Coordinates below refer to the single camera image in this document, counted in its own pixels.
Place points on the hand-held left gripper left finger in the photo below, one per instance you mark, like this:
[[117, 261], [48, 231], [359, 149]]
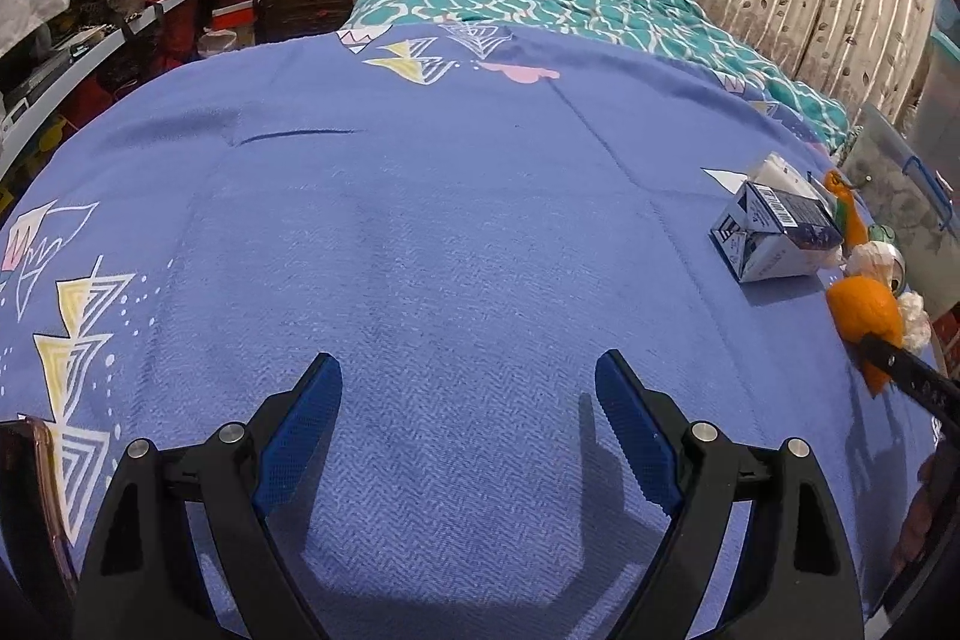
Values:
[[300, 437]]

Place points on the printed blue bedsheet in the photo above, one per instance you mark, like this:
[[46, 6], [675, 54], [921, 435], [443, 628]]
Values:
[[450, 235]]

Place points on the clear plastic storage bin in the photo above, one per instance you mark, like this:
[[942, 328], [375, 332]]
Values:
[[900, 190]]

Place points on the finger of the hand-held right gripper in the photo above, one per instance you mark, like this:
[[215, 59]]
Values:
[[915, 385]]

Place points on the green drink can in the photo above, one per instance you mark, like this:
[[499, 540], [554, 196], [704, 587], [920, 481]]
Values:
[[896, 269]]

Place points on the blue and white drink carton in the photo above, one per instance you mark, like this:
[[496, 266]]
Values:
[[772, 235]]

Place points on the large teal-lidded plastic tub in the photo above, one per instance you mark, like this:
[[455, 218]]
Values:
[[941, 85]]

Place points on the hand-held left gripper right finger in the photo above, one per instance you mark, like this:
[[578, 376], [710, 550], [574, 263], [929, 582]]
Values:
[[637, 430]]

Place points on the white tissue pack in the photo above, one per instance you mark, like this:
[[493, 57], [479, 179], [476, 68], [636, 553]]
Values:
[[772, 171]]

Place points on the dark wooden nightstand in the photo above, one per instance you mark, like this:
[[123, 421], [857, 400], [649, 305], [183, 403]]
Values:
[[300, 6]]

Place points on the cluttered grey shelving unit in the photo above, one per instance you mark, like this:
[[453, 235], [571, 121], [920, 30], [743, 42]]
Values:
[[112, 10]]

